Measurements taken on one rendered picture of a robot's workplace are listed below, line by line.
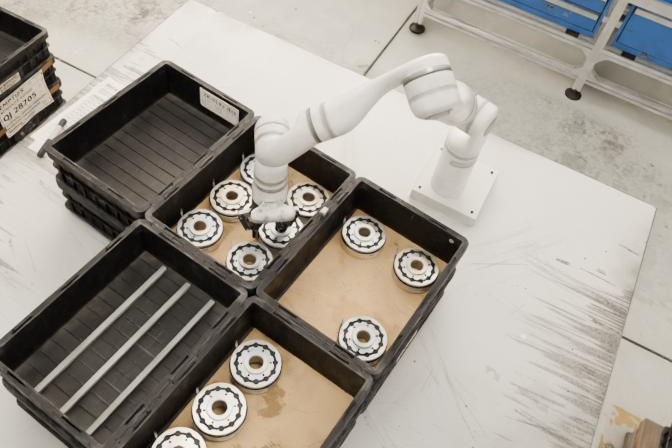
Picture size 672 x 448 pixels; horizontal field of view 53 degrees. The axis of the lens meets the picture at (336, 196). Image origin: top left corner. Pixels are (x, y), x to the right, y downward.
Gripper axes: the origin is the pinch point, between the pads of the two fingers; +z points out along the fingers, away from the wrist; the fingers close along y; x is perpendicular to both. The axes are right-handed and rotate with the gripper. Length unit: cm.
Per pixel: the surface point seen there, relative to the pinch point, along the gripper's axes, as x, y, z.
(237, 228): -3.1, 6.5, 2.2
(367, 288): 15.7, -20.7, 2.3
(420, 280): 16.5, -32.2, -0.5
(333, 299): 17.6, -12.6, 2.2
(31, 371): 27, 49, 2
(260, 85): -64, -6, 15
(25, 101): -91, 70, 45
